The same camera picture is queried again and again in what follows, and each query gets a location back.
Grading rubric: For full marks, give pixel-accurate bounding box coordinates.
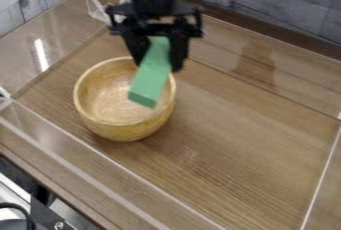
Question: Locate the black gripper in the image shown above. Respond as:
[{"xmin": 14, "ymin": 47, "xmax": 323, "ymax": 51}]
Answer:
[{"xmin": 105, "ymin": 0, "xmax": 202, "ymax": 72}]

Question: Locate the green rectangular block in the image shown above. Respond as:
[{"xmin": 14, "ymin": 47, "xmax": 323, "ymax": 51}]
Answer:
[{"xmin": 129, "ymin": 37, "xmax": 171, "ymax": 109}]

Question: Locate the wooden bowl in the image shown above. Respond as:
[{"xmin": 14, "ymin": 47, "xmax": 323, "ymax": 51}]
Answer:
[{"xmin": 74, "ymin": 57, "xmax": 177, "ymax": 141}]

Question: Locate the clear acrylic corner bracket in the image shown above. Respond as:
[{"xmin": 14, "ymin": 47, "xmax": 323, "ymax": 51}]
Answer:
[{"xmin": 86, "ymin": 0, "xmax": 131, "ymax": 25}]

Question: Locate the clear acrylic tray wall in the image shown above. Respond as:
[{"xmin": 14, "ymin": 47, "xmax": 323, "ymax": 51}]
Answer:
[{"xmin": 0, "ymin": 0, "xmax": 341, "ymax": 230}]

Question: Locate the black metal frame bracket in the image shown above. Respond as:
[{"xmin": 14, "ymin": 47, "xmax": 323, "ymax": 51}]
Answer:
[{"xmin": 31, "ymin": 192, "xmax": 98, "ymax": 230}]

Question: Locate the black cable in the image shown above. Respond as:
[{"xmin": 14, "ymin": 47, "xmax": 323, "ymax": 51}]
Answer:
[{"xmin": 0, "ymin": 202, "xmax": 38, "ymax": 230}]

